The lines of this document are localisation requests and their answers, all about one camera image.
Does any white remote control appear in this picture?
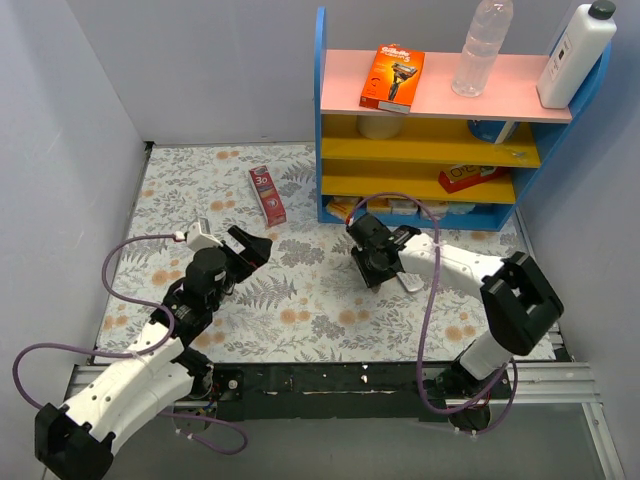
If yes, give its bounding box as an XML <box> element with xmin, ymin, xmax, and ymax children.
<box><xmin>397</xmin><ymin>272</ymin><xmax>424</xmax><ymax>293</ymax></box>

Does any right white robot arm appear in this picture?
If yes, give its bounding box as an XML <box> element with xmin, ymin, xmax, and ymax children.
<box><xmin>346</xmin><ymin>214</ymin><xmax>564</xmax><ymax>398</ymax></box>

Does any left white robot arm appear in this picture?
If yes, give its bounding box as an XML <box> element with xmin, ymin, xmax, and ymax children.
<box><xmin>34</xmin><ymin>221</ymin><xmax>272</xmax><ymax>479</ymax></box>

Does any red toothpaste box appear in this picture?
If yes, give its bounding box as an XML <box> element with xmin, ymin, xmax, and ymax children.
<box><xmin>249</xmin><ymin>166</ymin><xmax>287</xmax><ymax>227</ymax></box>

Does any yellow orange box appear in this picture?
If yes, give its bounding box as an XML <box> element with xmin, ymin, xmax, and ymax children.
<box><xmin>326</xmin><ymin>196</ymin><xmax>360</xmax><ymax>222</ymax></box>

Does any floral table mat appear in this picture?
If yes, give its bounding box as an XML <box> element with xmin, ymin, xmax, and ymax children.
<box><xmin>97</xmin><ymin>144</ymin><xmax>488</xmax><ymax>363</ymax></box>

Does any red box on shelf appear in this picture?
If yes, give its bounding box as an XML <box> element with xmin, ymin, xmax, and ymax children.
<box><xmin>438</xmin><ymin>164</ymin><xmax>509</xmax><ymax>194</ymax></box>

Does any blue yellow pink shelf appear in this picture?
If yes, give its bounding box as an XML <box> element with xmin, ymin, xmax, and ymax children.
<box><xmin>314</xmin><ymin>9</ymin><xmax>611</xmax><ymax>231</ymax></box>

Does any white cup on shelf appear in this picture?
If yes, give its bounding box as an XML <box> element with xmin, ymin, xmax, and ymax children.
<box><xmin>356</xmin><ymin>115</ymin><xmax>404</xmax><ymax>140</ymax></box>

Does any blue white container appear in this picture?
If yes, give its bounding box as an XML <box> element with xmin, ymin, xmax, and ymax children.
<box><xmin>467</xmin><ymin>120</ymin><xmax>520</xmax><ymax>144</ymax></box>

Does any orange razor box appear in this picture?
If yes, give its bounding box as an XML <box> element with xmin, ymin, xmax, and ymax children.
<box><xmin>359</xmin><ymin>44</ymin><xmax>425</xmax><ymax>114</ymax></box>

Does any clear plastic water bottle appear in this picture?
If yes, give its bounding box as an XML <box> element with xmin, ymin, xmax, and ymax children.
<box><xmin>451</xmin><ymin>0</ymin><xmax>514</xmax><ymax>98</ymax></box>

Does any white bottle black cap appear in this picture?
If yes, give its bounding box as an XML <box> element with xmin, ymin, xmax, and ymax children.
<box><xmin>536</xmin><ymin>0</ymin><xmax>617</xmax><ymax>109</ymax></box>

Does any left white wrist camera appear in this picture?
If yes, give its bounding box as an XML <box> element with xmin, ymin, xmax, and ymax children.
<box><xmin>173</xmin><ymin>217</ymin><xmax>222</xmax><ymax>252</ymax></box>

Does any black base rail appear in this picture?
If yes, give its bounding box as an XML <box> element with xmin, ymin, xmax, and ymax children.
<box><xmin>199</xmin><ymin>360</ymin><xmax>494</xmax><ymax>431</ymax></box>

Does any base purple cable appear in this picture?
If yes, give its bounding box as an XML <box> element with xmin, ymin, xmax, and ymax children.
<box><xmin>157</xmin><ymin>410</ymin><xmax>249</xmax><ymax>455</ymax></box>

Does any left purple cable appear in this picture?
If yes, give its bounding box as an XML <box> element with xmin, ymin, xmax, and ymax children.
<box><xmin>12</xmin><ymin>232</ymin><xmax>177</xmax><ymax>414</ymax></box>

